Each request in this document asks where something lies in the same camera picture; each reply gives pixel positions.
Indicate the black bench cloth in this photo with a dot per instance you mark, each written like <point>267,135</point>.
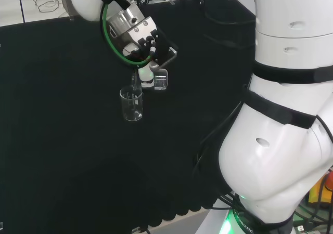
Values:
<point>65,114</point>

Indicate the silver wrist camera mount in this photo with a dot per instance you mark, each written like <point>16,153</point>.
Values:
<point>135,33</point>

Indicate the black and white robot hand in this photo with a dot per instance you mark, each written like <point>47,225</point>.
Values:
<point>145,74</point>

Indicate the empty clear glass beaker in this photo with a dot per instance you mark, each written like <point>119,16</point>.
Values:
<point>131,106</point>

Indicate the clear glass beaker with water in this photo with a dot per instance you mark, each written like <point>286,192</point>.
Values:
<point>161,80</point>

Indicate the yellow stop button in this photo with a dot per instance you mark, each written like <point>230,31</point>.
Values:
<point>321,189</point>

